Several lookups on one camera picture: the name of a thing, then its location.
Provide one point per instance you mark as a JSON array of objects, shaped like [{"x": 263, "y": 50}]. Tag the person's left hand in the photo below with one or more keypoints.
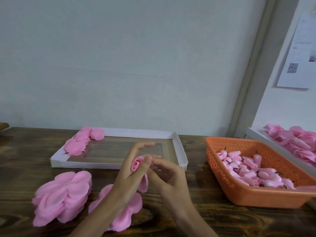
[{"x": 126, "y": 185}]

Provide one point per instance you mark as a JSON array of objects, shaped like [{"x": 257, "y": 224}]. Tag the person's right hand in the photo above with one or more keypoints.
[{"x": 173, "y": 187}]

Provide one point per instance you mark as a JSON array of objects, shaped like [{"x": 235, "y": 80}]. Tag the pink petal flower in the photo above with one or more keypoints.
[{"x": 136, "y": 164}]

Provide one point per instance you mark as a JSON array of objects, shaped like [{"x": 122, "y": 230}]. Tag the stack of pink petals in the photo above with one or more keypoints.
[
  {"x": 124, "y": 217},
  {"x": 61, "y": 197}
]

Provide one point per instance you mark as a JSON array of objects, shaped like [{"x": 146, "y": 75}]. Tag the white shallow tray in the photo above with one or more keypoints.
[{"x": 113, "y": 148}]

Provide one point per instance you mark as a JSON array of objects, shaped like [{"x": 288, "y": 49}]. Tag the group of finished pink roses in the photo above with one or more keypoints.
[{"x": 75, "y": 145}]

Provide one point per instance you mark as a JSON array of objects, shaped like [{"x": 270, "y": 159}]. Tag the pink rose buds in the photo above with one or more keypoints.
[{"x": 249, "y": 171}]

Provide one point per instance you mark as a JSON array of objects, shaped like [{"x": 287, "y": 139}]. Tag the pile of pink petals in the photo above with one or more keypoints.
[{"x": 294, "y": 140}]

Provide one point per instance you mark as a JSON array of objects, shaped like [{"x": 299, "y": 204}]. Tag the person's right forearm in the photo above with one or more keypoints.
[{"x": 195, "y": 224}]

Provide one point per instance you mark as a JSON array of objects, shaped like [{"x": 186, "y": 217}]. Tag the orange plastic basket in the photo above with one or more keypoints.
[{"x": 252, "y": 197}]

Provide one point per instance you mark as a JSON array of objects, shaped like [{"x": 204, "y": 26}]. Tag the white paper notice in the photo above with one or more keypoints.
[{"x": 298, "y": 59}]

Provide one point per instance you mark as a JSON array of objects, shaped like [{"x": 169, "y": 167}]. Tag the grey door frame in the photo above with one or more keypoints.
[{"x": 259, "y": 64}]

